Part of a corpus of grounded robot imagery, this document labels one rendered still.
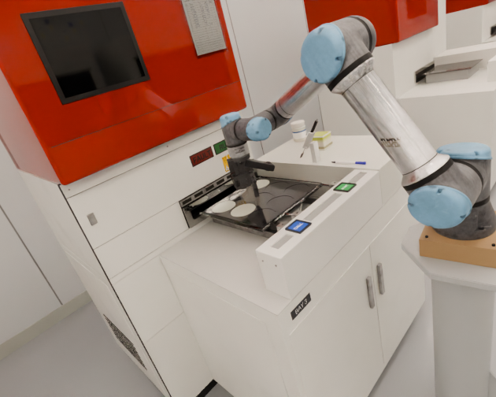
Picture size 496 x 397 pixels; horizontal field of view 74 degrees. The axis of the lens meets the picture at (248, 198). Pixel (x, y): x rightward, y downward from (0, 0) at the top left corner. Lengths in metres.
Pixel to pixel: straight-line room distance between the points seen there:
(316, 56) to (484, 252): 0.62
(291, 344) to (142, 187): 0.74
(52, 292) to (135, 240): 1.66
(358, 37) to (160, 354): 1.34
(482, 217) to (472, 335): 0.39
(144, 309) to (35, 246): 1.49
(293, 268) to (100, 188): 0.70
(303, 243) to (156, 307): 0.75
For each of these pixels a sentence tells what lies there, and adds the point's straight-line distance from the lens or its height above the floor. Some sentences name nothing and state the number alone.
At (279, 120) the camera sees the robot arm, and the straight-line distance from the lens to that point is 1.16.
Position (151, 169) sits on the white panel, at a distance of 1.29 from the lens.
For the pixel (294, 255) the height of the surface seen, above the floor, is 0.94.
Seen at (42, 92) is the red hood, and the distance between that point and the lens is 1.13.
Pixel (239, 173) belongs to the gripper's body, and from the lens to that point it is 1.22.
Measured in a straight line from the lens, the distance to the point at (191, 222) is 1.40.
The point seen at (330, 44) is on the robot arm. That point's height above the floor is 1.41.
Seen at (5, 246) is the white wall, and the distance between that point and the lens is 2.74.
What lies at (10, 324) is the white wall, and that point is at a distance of 2.93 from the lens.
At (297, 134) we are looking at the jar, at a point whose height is 1.01.
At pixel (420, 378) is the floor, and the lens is 1.80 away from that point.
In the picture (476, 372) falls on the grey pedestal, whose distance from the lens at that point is 1.36.
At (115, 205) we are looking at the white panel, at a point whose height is 1.08.
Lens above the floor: 1.45
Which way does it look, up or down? 24 degrees down
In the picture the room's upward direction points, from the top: 16 degrees counter-clockwise
